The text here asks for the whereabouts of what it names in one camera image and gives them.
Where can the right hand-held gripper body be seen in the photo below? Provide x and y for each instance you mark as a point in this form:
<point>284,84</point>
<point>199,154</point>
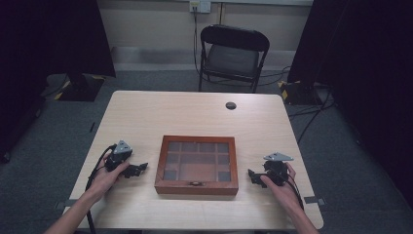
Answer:
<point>276,169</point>

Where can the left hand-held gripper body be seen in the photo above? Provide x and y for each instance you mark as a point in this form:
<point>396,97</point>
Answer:
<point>119,153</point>

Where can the wooden box with glass lid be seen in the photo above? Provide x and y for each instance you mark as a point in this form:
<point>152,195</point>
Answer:
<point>196,165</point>

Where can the person's right hand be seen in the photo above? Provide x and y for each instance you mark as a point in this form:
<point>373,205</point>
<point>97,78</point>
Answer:
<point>285,193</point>

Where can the person's left hand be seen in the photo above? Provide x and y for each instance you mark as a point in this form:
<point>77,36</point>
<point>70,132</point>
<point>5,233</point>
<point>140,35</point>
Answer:
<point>105,180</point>

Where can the black stand base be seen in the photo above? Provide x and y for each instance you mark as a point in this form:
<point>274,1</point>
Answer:
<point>79,87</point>
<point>298,92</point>

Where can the black folding chair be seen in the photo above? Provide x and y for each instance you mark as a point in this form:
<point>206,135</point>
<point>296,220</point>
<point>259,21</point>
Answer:
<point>232,58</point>

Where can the black curtain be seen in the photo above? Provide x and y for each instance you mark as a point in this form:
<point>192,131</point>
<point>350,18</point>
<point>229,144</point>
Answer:
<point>363,58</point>
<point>48,39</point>

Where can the grey table bracket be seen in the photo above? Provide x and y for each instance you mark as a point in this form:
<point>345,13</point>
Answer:
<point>63,204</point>
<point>315,200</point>

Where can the white wall outlet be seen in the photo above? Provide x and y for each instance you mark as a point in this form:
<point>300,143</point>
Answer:
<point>200,6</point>

